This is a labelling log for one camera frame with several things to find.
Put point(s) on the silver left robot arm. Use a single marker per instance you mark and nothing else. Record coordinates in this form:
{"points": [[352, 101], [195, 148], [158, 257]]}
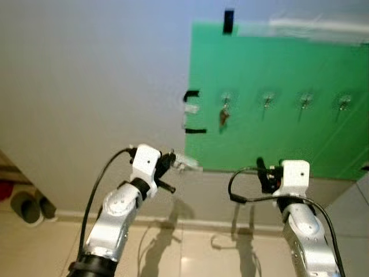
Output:
{"points": [[115, 213]]}

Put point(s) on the black tape strip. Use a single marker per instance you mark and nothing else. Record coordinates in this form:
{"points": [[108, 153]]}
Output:
{"points": [[228, 20], [196, 131]]}

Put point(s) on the beige skirting board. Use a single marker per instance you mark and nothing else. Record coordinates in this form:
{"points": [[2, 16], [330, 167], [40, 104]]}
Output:
{"points": [[202, 221]]}

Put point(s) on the brown wooden door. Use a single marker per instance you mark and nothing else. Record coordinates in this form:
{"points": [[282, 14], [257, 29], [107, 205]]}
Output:
{"points": [[7, 167]]}

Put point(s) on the red shoe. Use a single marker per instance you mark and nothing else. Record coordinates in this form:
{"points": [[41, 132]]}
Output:
{"points": [[4, 189]]}

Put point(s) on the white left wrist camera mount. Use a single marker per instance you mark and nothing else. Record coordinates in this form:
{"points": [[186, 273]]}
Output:
{"points": [[145, 161]]}

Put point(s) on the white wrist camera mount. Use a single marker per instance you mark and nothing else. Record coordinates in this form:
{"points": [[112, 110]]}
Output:
{"points": [[145, 161], [294, 176]]}

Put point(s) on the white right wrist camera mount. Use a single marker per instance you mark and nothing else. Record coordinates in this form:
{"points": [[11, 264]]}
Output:
{"points": [[294, 176]]}

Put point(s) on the green wall board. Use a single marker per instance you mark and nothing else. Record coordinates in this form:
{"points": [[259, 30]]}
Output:
{"points": [[288, 138]]}

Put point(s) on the clear adhesive wall hook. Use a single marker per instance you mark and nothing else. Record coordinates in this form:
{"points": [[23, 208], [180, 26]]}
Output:
{"points": [[226, 98], [345, 101], [267, 100], [306, 100]]}

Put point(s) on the black bracket-shaped tape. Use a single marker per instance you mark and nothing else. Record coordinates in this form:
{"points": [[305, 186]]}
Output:
{"points": [[190, 93]]}

